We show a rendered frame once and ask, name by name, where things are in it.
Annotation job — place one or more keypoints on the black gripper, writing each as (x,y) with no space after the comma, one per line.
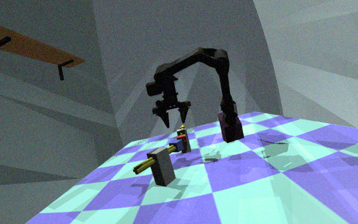
(171,100)

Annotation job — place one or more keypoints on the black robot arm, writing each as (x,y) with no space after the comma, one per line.
(164,79)

